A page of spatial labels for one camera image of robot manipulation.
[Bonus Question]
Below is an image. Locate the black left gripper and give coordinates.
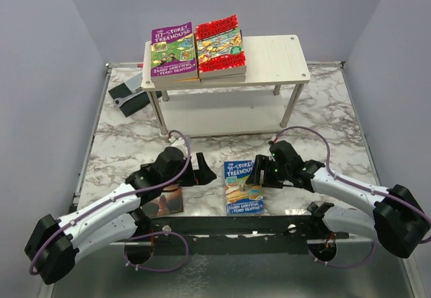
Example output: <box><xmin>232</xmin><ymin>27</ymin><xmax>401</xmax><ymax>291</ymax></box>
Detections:
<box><xmin>162</xmin><ymin>152</ymin><xmax>216</xmax><ymax>188</ymax></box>

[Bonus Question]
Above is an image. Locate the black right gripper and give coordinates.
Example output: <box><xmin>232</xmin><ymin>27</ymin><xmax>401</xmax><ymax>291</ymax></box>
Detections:
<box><xmin>246</xmin><ymin>154</ymin><xmax>291</xmax><ymax>189</ymax></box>

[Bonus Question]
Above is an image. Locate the blue 91-storey treehouse book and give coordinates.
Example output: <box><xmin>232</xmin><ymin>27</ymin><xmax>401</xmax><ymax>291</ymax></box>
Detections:
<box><xmin>224</xmin><ymin>160</ymin><xmax>264</xmax><ymax>216</ymax></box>

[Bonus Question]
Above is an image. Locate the dark three days book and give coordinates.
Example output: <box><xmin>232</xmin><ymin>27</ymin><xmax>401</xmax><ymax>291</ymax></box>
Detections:
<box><xmin>142</xmin><ymin>185</ymin><xmax>184</xmax><ymax>218</ymax></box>

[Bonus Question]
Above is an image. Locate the roald dahl charlie book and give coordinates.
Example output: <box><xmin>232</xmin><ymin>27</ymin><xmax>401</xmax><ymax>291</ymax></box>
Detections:
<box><xmin>199</xmin><ymin>71</ymin><xmax>246</xmax><ymax>80</ymax></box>

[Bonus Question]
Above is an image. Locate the purple treehouse book front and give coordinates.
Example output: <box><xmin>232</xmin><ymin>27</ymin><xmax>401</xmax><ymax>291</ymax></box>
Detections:
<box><xmin>200</xmin><ymin>75</ymin><xmax>246</xmax><ymax>83</ymax></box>

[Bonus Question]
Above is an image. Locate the purple treehouse book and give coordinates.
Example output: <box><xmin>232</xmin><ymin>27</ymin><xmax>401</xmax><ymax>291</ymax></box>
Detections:
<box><xmin>200</xmin><ymin>75</ymin><xmax>246</xmax><ymax>83</ymax></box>
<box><xmin>150</xmin><ymin>22</ymin><xmax>198</xmax><ymax>80</ymax></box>

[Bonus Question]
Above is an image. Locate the orange 39-storey treehouse book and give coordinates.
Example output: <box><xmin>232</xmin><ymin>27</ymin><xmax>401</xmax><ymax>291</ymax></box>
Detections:
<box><xmin>152</xmin><ymin>77</ymin><xmax>201</xmax><ymax>86</ymax></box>

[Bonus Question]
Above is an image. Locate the red treehouse book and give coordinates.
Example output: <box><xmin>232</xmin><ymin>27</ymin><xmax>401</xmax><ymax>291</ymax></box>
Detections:
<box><xmin>195</xmin><ymin>14</ymin><xmax>246</xmax><ymax>74</ymax></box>

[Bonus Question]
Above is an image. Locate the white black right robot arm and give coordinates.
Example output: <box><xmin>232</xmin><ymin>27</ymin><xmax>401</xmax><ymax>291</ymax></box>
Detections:
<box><xmin>246</xmin><ymin>141</ymin><xmax>430</xmax><ymax>258</ymax></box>

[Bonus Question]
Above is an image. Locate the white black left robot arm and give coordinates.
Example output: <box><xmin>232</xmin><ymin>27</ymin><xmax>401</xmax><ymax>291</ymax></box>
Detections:
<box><xmin>24</xmin><ymin>146</ymin><xmax>216</xmax><ymax>285</ymax></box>

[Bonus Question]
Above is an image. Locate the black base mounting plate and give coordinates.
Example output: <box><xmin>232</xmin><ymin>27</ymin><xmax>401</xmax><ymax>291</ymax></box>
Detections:
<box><xmin>141</xmin><ymin>214</ymin><xmax>348</xmax><ymax>255</ymax></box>

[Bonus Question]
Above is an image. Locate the white two-tier shelf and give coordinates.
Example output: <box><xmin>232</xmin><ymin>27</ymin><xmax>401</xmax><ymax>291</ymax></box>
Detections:
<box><xmin>141</xmin><ymin>34</ymin><xmax>310</xmax><ymax>137</ymax></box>

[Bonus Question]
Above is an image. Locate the silver metal wrench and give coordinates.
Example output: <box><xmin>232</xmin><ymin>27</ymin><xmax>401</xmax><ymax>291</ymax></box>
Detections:
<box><xmin>113</xmin><ymin>90</ymin><xmax>143</xmax><ymax>108</ymax></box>

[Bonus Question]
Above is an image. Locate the grey white device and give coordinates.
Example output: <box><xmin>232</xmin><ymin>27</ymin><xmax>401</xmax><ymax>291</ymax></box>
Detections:
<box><xmin>125</xmin><ymin>73</ymin><xmax>142</xmax><ymax>93</ymax></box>

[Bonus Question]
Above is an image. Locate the black foam block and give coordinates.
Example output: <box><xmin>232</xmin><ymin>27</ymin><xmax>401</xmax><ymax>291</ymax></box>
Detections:
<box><xmin>108</xmin><ymin>83</ymin><xmax>150</xmax><ymax>117</ymax></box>

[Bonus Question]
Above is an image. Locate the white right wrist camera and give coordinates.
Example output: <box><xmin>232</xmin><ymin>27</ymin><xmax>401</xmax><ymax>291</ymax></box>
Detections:
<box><xmin>268</xmin><ymin>136</ymin><xmax>280</xmax><ymax>146</ymax></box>

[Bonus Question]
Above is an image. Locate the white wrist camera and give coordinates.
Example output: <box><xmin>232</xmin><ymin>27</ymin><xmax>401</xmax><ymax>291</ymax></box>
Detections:
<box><xmin>168</xmin><ymin>135</ymin><xmax>190</xmax><ymax>156</ymax></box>
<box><xmin>268</xmin><ymin>136</ymin><xmax>280</xmax><ymax>146</ymax></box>

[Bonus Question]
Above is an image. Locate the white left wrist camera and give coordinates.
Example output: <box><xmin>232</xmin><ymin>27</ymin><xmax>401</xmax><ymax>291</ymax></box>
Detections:
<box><xmin>168</xmin><ymin>135</ymin><xmax>190</xmax><ymax>156</ymax></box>

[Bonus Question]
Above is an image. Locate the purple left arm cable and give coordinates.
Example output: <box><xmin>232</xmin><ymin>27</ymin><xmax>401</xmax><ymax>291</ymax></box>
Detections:
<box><xmin>28</xmin><ymin>129</ymin><xmax>193</xmax><ymax>276</ymax></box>

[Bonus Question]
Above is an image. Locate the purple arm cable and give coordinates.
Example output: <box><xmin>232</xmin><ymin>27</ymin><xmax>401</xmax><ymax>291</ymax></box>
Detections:
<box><xmin>28</xmin><ymin>129</ymin><xmax>193</xmax><ymax>276</ymax></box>
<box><xmin>274</xmin><ymin>125</ymin><xmax>431</xmax><ymax>268</ymax></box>

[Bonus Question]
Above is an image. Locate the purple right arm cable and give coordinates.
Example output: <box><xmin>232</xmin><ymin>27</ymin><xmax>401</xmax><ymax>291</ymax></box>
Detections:
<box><xmin>274</xmin><ymin>125</ymin><xmax>431</xmax><ymax>268</ymax></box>

